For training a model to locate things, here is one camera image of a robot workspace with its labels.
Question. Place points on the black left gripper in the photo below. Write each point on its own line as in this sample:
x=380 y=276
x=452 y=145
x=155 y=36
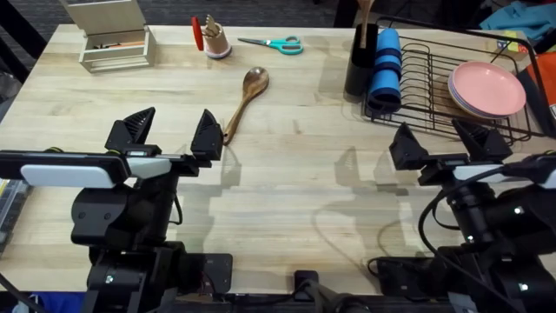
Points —
x=126 y=217

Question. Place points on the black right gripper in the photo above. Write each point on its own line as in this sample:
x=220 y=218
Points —
x=499 y=213

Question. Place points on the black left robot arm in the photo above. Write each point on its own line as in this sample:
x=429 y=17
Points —
x=130 y=278

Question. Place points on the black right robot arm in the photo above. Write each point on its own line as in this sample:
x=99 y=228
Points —
x=478 y=278

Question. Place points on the long dark wooden spoon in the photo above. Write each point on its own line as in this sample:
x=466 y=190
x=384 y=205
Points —
x=254 y=82

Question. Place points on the light wooden spoon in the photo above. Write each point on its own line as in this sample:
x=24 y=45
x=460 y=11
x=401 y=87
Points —
x=365 y=21

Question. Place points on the lilac plate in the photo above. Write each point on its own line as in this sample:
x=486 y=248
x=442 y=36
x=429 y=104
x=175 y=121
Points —
x=452 y=93

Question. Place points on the pink plate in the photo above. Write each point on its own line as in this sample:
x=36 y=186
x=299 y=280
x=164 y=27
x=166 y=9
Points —
x=488 y=87

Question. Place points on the blue bottle with dark bands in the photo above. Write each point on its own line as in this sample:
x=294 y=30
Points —
x=384 y=82

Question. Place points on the pink cup with tools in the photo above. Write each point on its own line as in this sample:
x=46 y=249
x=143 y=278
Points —
x=217 y=43

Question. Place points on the black utensil holder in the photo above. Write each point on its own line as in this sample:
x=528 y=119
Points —
x=358 y=69

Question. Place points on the colourful small box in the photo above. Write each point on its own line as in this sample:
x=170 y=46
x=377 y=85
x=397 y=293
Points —
x=512 y=43

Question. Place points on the orange bag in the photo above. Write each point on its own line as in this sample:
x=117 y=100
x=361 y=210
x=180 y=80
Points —
x=548 y=74

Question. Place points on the pale wooden box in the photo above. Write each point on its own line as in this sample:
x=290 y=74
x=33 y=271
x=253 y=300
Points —
x=108 y=17

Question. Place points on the teal cloth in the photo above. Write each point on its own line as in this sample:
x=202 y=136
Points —
x=521 y=17

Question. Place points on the clear plastic parts box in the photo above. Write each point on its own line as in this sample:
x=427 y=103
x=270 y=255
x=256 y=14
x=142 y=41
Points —
x=11 y=208

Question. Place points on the blue cloth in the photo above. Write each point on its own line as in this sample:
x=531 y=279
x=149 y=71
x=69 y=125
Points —
x=56 y=303

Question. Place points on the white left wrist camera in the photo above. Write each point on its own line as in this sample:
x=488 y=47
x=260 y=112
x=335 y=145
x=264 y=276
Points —
x=150 y=167

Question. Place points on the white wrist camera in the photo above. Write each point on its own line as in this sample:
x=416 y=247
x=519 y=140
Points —
x=478 y=172
x=150 y=167

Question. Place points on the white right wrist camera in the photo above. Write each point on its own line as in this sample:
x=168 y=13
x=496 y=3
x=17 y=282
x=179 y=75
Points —
x=478 y=172

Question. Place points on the black mount post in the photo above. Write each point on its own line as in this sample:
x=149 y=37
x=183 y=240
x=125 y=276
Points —
x=330 y=302

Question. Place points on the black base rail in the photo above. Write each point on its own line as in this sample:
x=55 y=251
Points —
x=260 y=305

